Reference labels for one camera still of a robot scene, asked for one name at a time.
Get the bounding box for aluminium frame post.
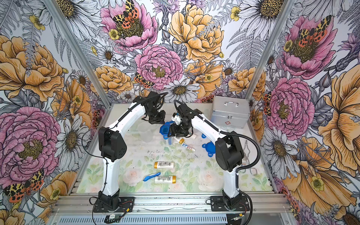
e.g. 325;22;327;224
245;0;295;100
44;1;112;109

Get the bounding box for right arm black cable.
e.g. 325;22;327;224
173;99;261;173

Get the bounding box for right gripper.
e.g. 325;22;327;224
168;120;192;138

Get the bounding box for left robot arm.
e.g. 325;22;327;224
96;91;166;212

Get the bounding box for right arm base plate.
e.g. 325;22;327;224
210;194;250;212

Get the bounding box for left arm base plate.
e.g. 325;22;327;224
92;196;135;213

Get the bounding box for silver metal case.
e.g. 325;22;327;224
211;96;250;128

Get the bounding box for left aluminium frame post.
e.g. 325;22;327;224
44;1;112;109

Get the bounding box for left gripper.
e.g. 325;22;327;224
145;106;165;124

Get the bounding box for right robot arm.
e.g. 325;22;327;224
168;100;244;210

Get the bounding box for small toothpaste middle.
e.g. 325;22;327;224
181;143;196;152

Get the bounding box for blue toothbrush near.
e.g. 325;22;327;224
143;172;161;182

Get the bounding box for aluminium front rail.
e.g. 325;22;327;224
48;192;296;225

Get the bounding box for right aluminium frame post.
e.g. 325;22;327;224
245;0;295;100

